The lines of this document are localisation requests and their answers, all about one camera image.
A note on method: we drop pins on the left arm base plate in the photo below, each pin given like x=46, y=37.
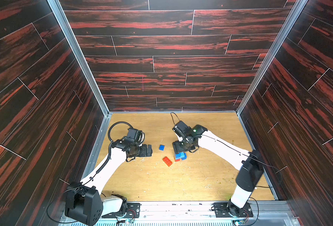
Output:
x=127, y=210

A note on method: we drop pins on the light blue long lego brick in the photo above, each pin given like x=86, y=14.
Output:
x=179, y=155

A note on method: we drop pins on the aluminium front rail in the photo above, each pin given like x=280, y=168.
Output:
x=202, y=213

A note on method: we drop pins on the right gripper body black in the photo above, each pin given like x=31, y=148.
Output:
x=179, y=146

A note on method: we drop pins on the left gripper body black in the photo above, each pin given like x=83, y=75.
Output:
x=141, y=150

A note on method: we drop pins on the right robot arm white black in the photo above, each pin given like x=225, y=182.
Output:
x=247, y=163

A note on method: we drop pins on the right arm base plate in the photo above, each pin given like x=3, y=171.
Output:
x=229, y=210

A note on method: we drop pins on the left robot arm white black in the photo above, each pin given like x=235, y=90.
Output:
x=83, y=201

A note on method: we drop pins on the red long lego brick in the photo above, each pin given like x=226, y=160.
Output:
x=167, y=161

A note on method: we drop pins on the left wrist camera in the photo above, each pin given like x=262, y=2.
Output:
x=134, y=135

